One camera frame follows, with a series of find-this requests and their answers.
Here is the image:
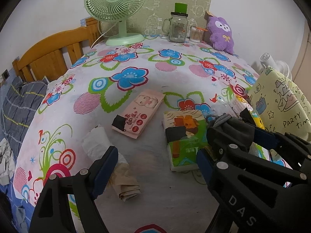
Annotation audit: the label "yellow cartoon fabric bag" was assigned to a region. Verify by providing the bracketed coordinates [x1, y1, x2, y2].
[248, 66, 311, 142]

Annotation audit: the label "clear plastic package red stripes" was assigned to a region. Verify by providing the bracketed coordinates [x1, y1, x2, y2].
[215, 95, 253, 118]

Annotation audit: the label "blue bed sheet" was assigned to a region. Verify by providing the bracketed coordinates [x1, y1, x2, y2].
[0, 81, 35, 233]

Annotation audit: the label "wall power outlet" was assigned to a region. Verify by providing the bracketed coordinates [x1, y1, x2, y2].
[2, 70, 10, 81]

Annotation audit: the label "cotton swab jar orange lid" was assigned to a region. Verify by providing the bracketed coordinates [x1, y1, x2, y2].
[189, 26, 208, 43]

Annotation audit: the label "white crumpled cloth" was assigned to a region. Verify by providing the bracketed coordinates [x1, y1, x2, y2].
[0, 138, 15, 186]

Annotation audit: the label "white bagged beige socks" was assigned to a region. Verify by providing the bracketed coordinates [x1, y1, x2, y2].
[82, 125, 141, 201]

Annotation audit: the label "purple plush toy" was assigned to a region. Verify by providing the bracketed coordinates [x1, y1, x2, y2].
[207, 16, 234, 55]

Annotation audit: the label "green desk fan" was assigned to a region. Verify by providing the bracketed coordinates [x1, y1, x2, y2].
[84, 0, 145, 46]

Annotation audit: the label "dark grey sock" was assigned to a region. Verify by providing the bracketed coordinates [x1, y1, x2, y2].
[208, 114, 255, 152]

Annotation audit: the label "white floor fan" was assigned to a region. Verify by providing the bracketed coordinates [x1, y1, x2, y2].
[260, 53, 292, 79]

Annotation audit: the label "floral tablecloth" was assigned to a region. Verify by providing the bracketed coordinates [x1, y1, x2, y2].
[13, 36, 258, 232]

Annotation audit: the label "grey plaid pillow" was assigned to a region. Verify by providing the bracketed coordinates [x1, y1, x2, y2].
[1, 76, 48, 159]

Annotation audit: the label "green cylinder cap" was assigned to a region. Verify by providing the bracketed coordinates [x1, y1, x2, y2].
[175, 3, 188, 14]

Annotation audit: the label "glass mason jar mug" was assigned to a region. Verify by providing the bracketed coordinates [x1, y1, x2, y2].
[162, 12, 188, 43]

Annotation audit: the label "pink wet wipes pack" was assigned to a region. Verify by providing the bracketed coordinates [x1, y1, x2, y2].
[112, 90, 164, 139]

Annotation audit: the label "green orange tissue pack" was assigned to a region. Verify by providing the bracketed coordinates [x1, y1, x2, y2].
[163, 110, 208, 172]

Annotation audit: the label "green cartoon board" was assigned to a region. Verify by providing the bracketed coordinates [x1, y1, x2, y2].
[100, 0, 212, 38]

